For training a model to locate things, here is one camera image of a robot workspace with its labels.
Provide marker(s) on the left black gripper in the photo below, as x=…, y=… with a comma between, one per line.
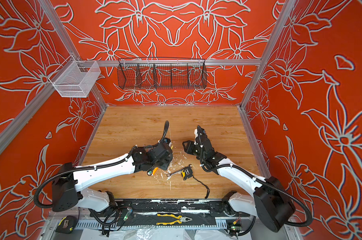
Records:
x=169, y=159

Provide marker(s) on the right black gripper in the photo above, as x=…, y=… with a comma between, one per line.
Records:
x=189, y=146

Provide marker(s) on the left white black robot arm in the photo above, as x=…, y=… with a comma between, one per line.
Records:
x=70, y=187

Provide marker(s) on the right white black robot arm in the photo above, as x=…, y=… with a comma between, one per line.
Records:
x=270, y=203

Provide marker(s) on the silver wrench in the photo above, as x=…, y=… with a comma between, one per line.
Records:
x=178, y=171

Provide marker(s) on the yellow black tape measure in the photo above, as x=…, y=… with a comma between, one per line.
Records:
x=187, y=173

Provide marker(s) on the black tape measure on ledge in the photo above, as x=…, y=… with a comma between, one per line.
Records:
x=67, y=225

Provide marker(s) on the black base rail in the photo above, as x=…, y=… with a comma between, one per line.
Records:
x=151, y=207

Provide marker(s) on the yellow handled pliers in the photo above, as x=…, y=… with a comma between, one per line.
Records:
x=176, y=219

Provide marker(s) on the black wire basket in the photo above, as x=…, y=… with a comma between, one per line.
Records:
x=162, y=74

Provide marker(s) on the white wire basket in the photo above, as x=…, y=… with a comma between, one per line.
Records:
x=73, y=80

